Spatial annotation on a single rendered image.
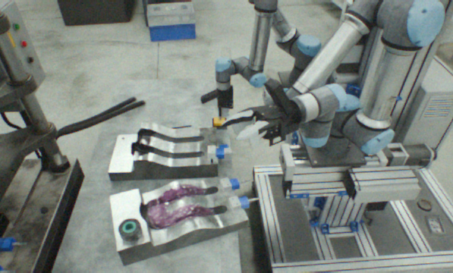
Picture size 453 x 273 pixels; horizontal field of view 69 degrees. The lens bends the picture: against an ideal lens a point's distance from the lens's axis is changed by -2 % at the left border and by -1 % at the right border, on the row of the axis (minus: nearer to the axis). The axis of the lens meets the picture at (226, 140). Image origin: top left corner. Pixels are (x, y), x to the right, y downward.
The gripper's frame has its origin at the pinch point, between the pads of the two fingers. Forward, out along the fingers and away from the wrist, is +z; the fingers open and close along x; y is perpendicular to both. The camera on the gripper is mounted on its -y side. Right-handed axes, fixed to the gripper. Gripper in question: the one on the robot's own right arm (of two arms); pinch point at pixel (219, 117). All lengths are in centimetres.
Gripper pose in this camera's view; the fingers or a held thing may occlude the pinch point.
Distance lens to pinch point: 183.0
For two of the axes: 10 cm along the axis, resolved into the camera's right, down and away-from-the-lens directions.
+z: 0.0, 7.4, 6.7
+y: 10.0, -0.3, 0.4
